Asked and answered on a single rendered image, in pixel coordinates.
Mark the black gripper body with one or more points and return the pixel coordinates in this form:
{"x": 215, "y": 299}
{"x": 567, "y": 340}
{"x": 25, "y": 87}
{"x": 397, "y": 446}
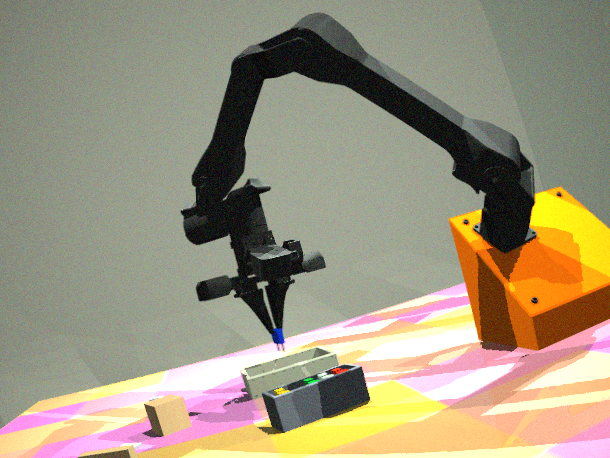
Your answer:
{"x": 222, "y": 285}

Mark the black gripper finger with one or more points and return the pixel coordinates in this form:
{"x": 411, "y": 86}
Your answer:
{"x": 255, "y": 301}
{"x": 276, "y": 296}

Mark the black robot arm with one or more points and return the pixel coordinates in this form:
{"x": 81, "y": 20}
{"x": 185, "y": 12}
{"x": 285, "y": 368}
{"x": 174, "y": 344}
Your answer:
{"x": 486, "y": 157}

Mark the white rectangular tray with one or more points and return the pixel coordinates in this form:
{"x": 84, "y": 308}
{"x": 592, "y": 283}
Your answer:
{"x": 268, "y": 375}

